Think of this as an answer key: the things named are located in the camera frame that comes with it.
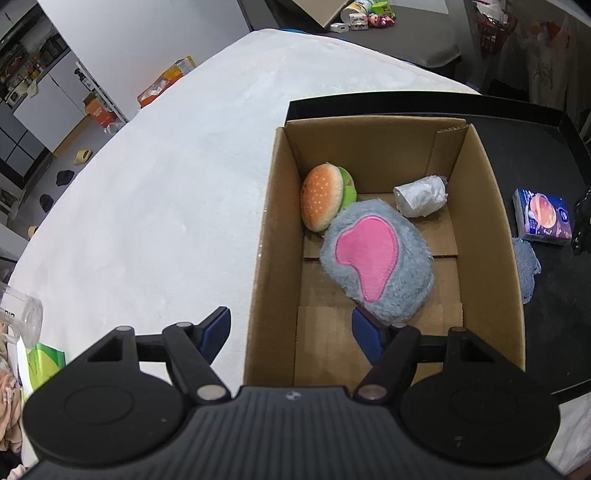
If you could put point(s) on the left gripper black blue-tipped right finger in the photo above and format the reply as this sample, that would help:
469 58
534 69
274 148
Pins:
394 354

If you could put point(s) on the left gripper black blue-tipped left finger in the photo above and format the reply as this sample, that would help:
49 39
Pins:
188 351

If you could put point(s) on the brown cardboard box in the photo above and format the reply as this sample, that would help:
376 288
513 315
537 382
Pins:
300 329

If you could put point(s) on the grey pink plush toy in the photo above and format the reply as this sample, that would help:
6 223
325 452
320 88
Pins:
380 260

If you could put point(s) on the white soft object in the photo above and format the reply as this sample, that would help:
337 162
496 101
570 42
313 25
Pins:
422 197

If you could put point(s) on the hamburger plush toy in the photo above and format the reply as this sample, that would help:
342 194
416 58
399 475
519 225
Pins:
326 191

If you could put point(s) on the black white crochet pouch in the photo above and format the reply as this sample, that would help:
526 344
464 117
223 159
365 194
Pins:
581 233

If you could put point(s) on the green box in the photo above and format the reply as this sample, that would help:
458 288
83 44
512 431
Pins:
40 364

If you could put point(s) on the blue-grey knitted cloth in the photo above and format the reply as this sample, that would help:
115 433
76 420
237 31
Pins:
528 267

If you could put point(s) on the clear plastic jar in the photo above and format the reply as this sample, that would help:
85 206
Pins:
21 317

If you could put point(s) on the blue tissue packet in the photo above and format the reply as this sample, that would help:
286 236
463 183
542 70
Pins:
541 217

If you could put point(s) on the black slipper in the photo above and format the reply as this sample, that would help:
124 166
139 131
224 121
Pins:
64 177

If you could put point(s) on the yellow slipper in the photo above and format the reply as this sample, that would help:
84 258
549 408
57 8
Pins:
82 156

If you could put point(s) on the orange bag on floor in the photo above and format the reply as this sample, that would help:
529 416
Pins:
101 114

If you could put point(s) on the white cabinet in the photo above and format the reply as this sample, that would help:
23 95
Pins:
52 113

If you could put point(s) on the orange yellow box on floor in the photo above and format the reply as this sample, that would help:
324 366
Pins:
170 76

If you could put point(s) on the white small box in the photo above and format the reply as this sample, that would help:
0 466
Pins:
339 27

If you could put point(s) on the pink red toy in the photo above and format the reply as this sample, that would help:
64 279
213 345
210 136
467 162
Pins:
380 21

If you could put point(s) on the red basket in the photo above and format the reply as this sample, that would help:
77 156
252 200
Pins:
495 23

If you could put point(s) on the white plastic bag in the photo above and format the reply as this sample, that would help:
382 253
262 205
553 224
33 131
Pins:
550 50

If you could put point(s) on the white green can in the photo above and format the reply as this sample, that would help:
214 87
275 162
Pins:
364 7

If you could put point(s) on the brown cardboard sheet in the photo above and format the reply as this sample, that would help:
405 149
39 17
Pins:
323 12

